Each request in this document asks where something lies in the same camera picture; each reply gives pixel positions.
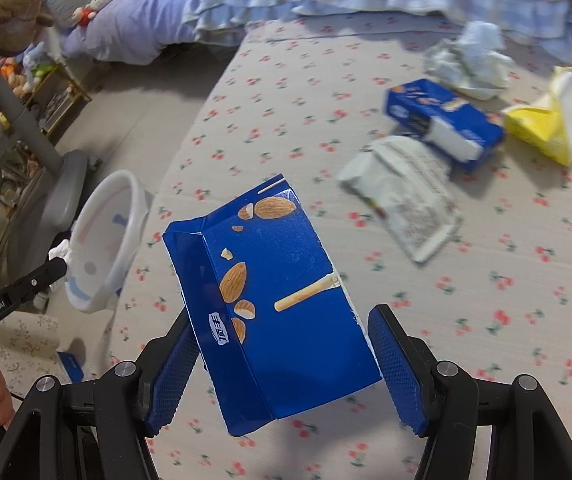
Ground pastel plush toys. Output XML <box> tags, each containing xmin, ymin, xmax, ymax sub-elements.
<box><xmin>0</xmin><ymin>42</ymin><xmax>49</xmax><ymax>96</ymax></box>

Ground white tissue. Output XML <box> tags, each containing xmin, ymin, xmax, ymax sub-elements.
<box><xmin>48</xmin><ymin>240</ymin><xmax>73</xmax><ymax>291</ymax></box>

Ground cherry print tablecloth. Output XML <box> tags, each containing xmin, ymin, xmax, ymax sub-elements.
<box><xmin>108</xmin><ymin>12</ymin><xmax>572</xmax><ymax>480</ymax></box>

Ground purple bed sheet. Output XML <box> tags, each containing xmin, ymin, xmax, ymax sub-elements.
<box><xmin>61</xmin><ymin>0</ymin><xmax>239</xmax><ymax>65</ymax></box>

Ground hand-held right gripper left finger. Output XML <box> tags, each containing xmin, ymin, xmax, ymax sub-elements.
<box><xmin>0</xmin><ymin>305</ymin><xmax>201</xmax><ymax>480</ymax></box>

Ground floral fabric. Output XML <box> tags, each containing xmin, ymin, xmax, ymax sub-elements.
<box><xmin>0</xmin><ymin>310</ymin><xmax>62</xmax><ymax>401</ymax></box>

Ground blue snack box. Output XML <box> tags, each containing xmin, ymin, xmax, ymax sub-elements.
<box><xmin>383</xmin><ymin>78</ymin><xmax>506</xmax><ymax>173</ymax></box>
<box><xmin>162</xmin><ymin>174</ymin><xmax>384</xmax><ymax>437</ymax></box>

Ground small blue packet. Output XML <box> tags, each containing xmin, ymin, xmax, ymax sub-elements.
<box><xmin>57</xmin><ymin>351</ymin><xmax>85</xmax><ymax>382</ymax></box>

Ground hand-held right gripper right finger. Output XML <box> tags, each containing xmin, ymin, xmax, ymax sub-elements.
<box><xmin>367</xmin><ymin>304</ymin><xmax>572</xmax><ymax>480</ymax></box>

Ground wooden shelf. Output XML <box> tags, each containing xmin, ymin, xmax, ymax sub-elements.
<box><xmin>0</xmin><ymin>60</ymin><xmax>92</xmax><ymax>141</ymax></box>

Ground red white plush toy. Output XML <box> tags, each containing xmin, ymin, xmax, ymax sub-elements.
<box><xmin>72</xmin><ymin>5</ymin><xmax>98</xmax><ymax>29</ymax></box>

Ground crumpled white paper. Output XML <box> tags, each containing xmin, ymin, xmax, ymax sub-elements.
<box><xmin>423</xmin><ymin>21</ymin><xmax>515</xmax><ymax>101</ymax></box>

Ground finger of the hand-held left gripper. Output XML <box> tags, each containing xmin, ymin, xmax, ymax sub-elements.
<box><xmin>8</xmin><ymin>257</ymin><xmax>69</xmax><ymax>307</ymax></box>

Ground yellow plastic bag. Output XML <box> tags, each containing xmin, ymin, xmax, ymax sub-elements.
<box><xmin>502</xmin><ymin>66</ymin><xmax>572</xmax><ymax>167</ymax></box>

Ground white printed wrapper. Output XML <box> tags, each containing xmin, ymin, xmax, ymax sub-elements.
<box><xmin>337</xmin><ymin>135</ymin><xmax>464</xmax><ymax>264</ymax></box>

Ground grey wheeled chair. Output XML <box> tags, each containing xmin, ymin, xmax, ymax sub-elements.
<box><xmin>0</xmin><ymin>40</ymin><xmax>92</xmax><ymax>281</ymax></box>

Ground white plastic basin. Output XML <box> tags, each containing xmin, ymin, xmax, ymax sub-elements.
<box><xmin>63</xmin><ymin>170</ymin><xmax>150</xmax><ymax>315</ymax></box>

